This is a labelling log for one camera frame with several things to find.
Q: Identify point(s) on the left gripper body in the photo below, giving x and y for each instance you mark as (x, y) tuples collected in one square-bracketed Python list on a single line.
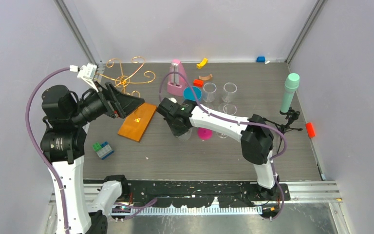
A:
[(93, 107)]

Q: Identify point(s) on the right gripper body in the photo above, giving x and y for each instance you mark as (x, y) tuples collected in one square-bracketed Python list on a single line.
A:
[(177, 130)]

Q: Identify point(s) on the clear wine glass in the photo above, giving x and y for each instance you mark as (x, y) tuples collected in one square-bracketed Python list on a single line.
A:
[(186, 136), (228, 108), (209, 92), (229, 92)]

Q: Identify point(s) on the blue plastic wine glass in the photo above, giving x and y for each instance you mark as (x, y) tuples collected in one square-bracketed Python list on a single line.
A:
[(191, 93)]

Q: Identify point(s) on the pink plastic wine glass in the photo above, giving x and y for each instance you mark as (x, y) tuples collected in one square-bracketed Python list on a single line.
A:
[(204, 133)]

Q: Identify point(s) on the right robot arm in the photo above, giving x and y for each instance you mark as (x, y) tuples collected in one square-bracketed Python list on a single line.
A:
[(253, 134)]

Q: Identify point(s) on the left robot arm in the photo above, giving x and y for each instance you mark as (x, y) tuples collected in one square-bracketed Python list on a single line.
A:
[(63, 146)]

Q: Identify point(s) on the orange wooden rack base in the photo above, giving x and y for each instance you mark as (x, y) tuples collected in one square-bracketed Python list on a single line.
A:
[(135, 125)]

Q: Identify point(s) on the pink metronome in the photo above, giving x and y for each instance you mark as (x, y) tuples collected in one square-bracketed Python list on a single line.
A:
[(176, 83)]

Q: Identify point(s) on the tan arch block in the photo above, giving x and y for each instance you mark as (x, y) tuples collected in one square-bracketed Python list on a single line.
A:
[(206, 78)]

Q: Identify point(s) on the green blue toy bricks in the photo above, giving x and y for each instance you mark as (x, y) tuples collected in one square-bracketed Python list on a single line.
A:
[(103, 150)]

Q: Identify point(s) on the yellow curved block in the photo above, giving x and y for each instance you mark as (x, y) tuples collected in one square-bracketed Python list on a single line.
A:
[(202, 64)]

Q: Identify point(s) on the mint green microphone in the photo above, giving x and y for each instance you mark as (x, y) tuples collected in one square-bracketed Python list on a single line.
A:
[(290, 86)]

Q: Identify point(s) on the gold wire glass rack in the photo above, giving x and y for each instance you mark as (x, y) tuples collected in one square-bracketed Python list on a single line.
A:
[(122, 81)]

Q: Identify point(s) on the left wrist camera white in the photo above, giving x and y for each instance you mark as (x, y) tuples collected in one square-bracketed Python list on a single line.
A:
[(86, 73)]

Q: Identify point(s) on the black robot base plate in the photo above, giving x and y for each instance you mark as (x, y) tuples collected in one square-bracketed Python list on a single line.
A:
[(200, 194)]

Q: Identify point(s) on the orange red block by wall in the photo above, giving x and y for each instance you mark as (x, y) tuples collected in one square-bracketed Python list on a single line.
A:
[(310, 129)]

